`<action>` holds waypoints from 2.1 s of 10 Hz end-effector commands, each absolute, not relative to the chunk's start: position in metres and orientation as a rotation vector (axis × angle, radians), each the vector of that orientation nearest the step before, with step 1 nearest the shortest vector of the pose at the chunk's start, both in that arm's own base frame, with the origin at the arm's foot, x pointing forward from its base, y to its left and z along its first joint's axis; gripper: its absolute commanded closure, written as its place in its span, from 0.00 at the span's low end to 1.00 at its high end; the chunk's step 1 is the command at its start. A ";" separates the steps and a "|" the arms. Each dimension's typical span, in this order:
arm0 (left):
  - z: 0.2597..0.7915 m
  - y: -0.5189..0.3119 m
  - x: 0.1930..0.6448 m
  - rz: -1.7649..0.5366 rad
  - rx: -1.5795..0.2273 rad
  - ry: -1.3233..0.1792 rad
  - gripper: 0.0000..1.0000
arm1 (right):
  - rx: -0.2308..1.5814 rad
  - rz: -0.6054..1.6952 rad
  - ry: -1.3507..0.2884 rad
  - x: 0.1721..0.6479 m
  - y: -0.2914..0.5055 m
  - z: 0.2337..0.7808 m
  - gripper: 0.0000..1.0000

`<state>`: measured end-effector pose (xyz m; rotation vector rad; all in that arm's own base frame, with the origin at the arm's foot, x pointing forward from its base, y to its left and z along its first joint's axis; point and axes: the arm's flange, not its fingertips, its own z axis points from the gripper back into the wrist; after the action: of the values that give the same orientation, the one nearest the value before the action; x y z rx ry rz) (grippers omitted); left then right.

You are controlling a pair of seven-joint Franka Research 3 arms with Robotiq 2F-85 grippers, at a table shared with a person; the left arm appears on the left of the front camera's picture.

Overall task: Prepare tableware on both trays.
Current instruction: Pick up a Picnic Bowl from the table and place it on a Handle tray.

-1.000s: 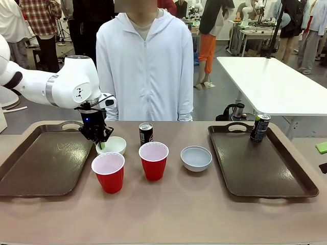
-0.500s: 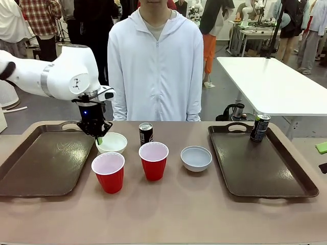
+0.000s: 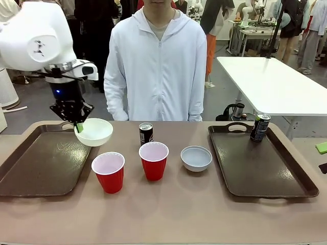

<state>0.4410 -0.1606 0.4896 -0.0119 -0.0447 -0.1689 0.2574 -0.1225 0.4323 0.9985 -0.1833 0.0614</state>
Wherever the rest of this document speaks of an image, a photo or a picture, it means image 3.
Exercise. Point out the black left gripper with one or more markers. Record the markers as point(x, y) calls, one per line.
point(67, 92)

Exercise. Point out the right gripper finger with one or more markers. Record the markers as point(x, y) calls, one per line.
point(322, 148)
point(324, 168)

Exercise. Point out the white plastic bowl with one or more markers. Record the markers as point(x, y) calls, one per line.
point(95, 134)

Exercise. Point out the person's right forearm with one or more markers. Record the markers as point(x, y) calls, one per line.
point(116, 102)

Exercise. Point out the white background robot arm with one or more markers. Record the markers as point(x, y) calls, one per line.
point(249, 10)

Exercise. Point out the person's left forearm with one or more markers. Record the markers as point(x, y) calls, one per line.
point(196, 102)

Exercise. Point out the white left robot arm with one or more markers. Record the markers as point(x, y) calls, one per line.
point(33, 33)

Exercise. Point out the brown plastic serving tray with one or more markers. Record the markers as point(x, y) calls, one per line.
point(258, 168)
point(43, 163)

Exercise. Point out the black can with green top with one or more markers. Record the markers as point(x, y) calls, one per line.
point(259, 130)

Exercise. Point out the wide red plastic cup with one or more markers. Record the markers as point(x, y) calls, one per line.
point(109, 173)

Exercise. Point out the white air purifier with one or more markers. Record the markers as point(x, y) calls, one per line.
point(7, 89)

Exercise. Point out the black soda can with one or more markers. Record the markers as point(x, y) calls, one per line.
point(145, 134)

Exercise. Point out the white background table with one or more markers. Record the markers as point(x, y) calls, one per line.
point(270, 84)

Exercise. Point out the tall red plastic cup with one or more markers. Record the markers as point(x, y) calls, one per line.
point(154, 166)

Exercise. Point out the person in white hoodie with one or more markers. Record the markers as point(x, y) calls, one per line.
point(155, 66)

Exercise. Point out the black bag with thermos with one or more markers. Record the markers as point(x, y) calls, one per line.
point(230, 113)

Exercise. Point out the bystander in light blue shirt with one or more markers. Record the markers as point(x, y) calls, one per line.
point(313, 33)

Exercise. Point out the bystander in dark top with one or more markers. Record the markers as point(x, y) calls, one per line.
point(291, 28)

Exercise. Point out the grey white bowl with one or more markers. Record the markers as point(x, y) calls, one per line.
point(196, 159)

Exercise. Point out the black tripod pole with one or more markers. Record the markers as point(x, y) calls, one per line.
point(276, 28)

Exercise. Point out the background workbench with equipment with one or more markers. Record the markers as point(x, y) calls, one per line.
point(253, 33)

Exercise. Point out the bystander in orange shorts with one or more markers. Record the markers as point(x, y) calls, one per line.
point(217, 30)

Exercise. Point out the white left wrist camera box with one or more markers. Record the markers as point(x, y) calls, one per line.
point(88, 69)

